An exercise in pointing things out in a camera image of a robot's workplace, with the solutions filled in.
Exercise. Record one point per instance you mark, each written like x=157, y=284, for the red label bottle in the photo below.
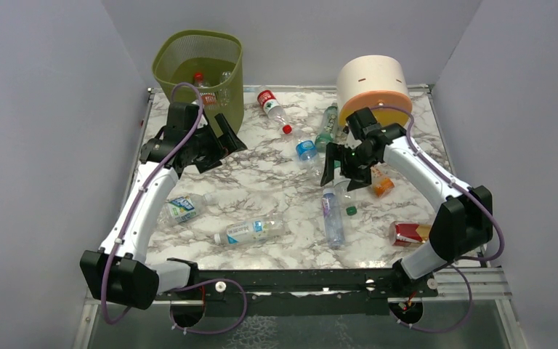
x=209, y=98
x=273, y=109

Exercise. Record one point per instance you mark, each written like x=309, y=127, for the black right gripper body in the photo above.
x=347, y=161

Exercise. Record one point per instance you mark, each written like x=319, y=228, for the large clear bottle white cap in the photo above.
x=224, y=95

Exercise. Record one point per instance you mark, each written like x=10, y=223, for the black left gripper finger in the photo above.
x=229, y=139
x=206, y=162

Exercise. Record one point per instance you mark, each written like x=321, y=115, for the blue white label bottle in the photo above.
x=250, y=231

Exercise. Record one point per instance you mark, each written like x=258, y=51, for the orange juice bottle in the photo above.
x=381, y=185

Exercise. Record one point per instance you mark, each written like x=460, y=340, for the red gold drink can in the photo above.
x=408, y=234

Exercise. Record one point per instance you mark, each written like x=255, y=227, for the purple label Ganten bottle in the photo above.
x=332, y=218

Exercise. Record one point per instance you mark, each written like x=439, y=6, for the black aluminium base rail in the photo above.
x=302, y=292

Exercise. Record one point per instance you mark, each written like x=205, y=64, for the green mesh waste bin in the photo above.
x=210, y=53

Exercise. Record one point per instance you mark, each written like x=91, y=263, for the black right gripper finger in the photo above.
x=359, y=178
x=333, y=154

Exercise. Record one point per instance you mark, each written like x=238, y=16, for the blue label clear bottle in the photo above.
x=307, y=153

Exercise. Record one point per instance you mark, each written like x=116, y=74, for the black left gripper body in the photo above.
x=216, y=146

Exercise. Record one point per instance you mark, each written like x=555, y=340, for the green tinted bottle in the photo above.
x=328, y=128

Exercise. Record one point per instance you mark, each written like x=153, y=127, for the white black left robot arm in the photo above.
x=139, y=221

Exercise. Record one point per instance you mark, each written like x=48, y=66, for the cream cylindrical drum container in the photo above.
x=371, y=80

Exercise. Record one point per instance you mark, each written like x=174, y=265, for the green white label bottle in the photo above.
x=340, y=186

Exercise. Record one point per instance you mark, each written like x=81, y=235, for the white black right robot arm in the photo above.
x=463, y=220

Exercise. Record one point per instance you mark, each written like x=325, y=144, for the dark green label bottle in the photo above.
x=186, y=207

